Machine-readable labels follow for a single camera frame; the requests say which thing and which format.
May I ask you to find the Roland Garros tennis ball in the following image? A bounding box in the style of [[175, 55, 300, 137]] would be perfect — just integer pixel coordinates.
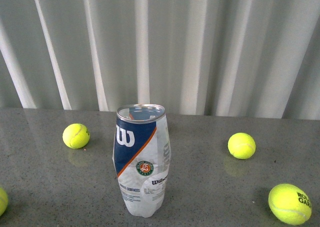
[[268, 183, 312, 226]]

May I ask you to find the white pleated curtain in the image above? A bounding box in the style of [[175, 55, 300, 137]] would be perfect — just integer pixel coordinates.
[[0, 0, 320, 120]]

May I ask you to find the far right tennis ball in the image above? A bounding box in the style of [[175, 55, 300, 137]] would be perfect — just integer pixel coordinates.
[[227, 132, 256, 160]]

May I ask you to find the far left tennis ball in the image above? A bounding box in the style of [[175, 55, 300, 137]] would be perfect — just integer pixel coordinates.
[[62, 123, 90, 149]]

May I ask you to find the clear plastic tennis ball can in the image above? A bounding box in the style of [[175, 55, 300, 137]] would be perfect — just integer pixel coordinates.
[[112, 104, 171, 218]]

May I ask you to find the near left edge tennis ball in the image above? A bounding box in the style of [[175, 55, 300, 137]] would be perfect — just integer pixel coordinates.
[[0, 187, 9, 216]]

